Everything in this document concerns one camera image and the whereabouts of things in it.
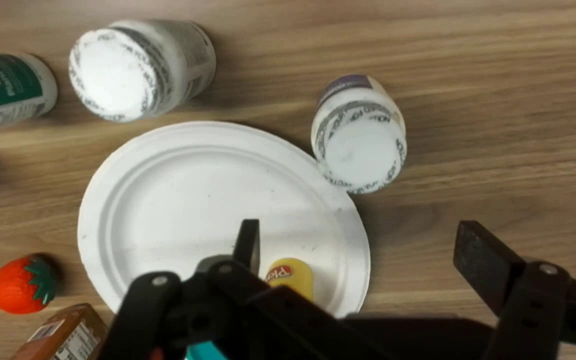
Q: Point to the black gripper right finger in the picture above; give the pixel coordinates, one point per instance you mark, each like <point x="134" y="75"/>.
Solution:
<point x="534" y="307"/>

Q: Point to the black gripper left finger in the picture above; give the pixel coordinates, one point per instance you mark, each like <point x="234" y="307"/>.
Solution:
<point x="168" y="313"/>

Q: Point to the brown spice bottle orange cap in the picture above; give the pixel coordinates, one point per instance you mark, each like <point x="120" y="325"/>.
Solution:
<point x="61" y="337"/>

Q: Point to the yellow play-doh tub orange lid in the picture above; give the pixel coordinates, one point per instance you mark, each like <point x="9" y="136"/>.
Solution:
<point x="291" y="276"/>

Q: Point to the white pill bottle purple label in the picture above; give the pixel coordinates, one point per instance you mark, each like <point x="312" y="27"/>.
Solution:
<point x="361" y="143"/>

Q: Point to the small blue-capped bottle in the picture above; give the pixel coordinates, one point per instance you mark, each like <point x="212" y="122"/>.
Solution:
<point x="129" y="73"/>

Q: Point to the white bottle with green label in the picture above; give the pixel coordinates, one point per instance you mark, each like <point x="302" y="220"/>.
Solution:
<point x="9" y="91"/>

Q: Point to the white paper plate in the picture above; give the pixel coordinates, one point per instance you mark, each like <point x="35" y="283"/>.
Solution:
<point x="189" y="206"/>

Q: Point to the orange strawberry plushie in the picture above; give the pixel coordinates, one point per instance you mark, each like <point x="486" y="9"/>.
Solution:
<point x="18" y="287"/>

